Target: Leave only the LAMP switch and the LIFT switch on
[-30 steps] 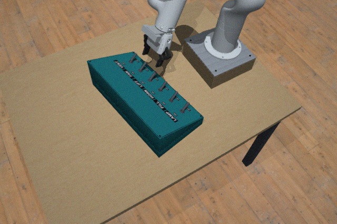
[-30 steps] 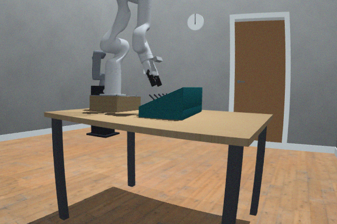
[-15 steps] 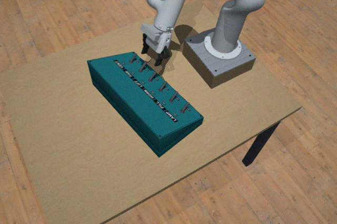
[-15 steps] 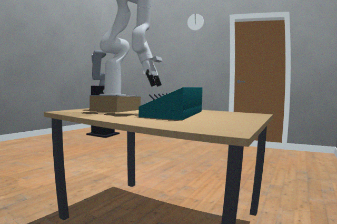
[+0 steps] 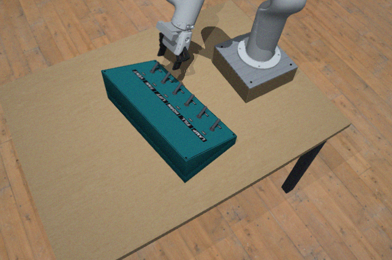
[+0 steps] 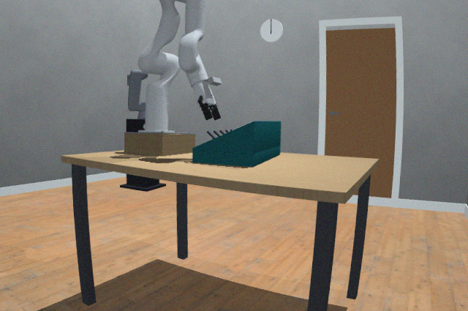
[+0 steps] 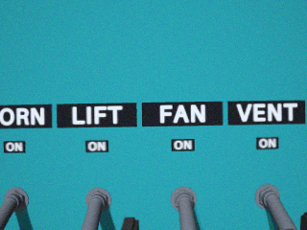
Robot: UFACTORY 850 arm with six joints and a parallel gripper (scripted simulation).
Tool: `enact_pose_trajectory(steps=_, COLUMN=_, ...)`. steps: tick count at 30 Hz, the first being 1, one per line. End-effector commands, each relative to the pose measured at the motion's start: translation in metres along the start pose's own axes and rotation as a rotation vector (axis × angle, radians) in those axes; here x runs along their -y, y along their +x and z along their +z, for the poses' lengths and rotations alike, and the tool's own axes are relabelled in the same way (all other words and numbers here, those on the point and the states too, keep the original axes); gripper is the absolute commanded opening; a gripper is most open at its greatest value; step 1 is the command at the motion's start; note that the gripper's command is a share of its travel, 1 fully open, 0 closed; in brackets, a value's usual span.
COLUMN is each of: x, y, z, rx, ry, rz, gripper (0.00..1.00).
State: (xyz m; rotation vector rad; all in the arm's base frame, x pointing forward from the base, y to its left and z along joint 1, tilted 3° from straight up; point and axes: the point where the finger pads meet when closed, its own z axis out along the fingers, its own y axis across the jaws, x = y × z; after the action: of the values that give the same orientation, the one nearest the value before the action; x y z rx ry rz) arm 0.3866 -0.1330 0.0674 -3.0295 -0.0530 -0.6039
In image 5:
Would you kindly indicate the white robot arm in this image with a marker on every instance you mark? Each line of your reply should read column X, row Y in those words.
column 266, row 30

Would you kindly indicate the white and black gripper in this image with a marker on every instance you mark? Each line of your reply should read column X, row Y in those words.
column 179, row 47

